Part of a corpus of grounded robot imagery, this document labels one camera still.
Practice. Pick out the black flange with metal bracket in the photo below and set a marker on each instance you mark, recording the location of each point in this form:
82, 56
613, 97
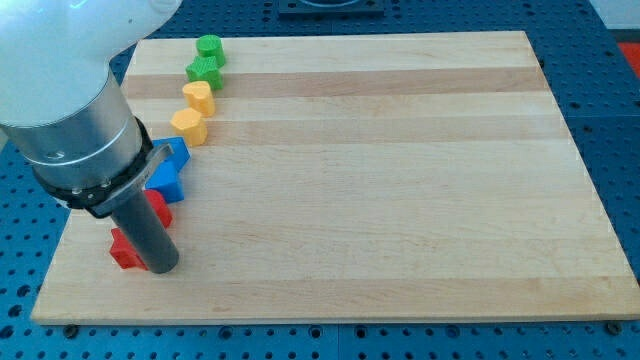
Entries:
79, 186

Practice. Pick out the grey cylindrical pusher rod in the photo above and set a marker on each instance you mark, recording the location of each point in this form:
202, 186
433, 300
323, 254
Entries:
144, 231

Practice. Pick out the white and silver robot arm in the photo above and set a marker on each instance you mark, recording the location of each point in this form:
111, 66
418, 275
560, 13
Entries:
64, 110

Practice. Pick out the red star block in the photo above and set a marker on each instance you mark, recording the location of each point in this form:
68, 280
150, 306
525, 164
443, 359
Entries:
123, 252

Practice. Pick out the green star block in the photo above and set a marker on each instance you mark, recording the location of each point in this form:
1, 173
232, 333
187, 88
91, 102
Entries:
205, 69

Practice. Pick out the red round block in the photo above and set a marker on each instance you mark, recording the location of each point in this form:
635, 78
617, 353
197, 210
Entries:
160, 207

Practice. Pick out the blue triangle block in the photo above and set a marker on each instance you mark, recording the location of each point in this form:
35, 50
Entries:
166, 180

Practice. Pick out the blue cube block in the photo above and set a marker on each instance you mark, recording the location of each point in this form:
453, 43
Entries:
180, 155

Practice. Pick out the yellow hexagon block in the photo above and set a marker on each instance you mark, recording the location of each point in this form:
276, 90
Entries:
190, 124

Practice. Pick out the yellow heart block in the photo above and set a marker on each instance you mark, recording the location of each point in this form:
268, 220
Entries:
199, 96

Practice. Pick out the green cylinder block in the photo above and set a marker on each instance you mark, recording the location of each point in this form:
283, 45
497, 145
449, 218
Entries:
211, 46

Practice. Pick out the wooden board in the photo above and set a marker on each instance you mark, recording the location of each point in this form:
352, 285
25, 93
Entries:
380, 178

